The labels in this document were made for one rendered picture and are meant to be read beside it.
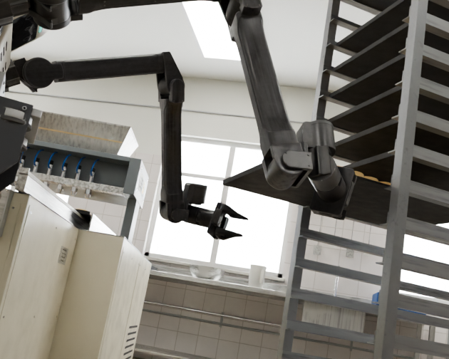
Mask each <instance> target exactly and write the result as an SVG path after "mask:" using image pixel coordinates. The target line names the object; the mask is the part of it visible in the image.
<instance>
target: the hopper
mask: <svg viewBox="0 0 449 359"><path fill-rule="evenodd" d="M35 140H38V141H42V142H49V143H54V144H59V145H66V146H70V147H78V148H82V149H87V150H94V151H99V152H106V153H110V154H114V155H122V156H126V157H130V156H131V155H132V153H133V152H134V151H135V149H136V148H137V147H138V144H137V141H136V139H135V136H134V134H133V130H132V128H131V127H130V126H125V125H118V124H113V123H106V122H101V121H97V120H89V119H85V118H78V117H73V116H69V115H62V114H57V113H50V112H46V111H43V112H42V116H41V120H40V123H39V127H38V131H37V133H36V139H35Z"/></svg>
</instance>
